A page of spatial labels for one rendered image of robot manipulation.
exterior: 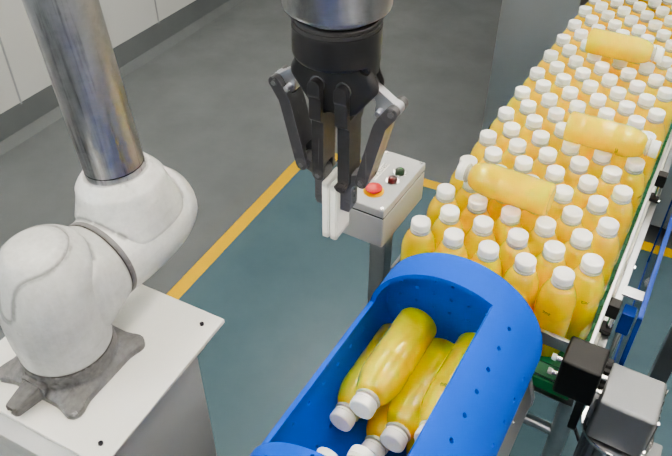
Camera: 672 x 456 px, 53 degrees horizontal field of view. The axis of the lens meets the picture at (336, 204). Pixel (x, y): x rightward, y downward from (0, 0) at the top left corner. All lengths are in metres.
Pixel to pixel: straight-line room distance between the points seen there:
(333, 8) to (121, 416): 0.85
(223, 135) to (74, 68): 2.64
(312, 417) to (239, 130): 2.73
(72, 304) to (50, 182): 2.48
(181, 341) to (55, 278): 0.30
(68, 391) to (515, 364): 0.71
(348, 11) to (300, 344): 2.10
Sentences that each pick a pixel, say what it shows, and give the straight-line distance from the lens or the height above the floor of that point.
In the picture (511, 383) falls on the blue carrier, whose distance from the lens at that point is 1.03.
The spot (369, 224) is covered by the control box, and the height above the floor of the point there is 1.05.
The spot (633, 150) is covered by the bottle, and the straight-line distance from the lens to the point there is 1.61.
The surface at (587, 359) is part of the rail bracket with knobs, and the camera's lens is 1.30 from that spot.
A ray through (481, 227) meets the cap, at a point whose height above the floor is 1.10.
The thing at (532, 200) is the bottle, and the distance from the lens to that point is 1.37.
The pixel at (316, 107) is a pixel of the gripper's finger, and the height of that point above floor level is 1.66.
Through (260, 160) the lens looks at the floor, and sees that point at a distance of 3.44.
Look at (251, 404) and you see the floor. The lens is 2.40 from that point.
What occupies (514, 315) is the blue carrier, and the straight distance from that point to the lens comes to 1.06.
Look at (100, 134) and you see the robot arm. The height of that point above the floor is 1.39.
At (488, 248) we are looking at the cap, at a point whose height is 1.10.
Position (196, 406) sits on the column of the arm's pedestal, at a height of 0.82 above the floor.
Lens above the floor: 1.96
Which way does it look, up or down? 39 degrees down
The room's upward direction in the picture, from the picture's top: straight up
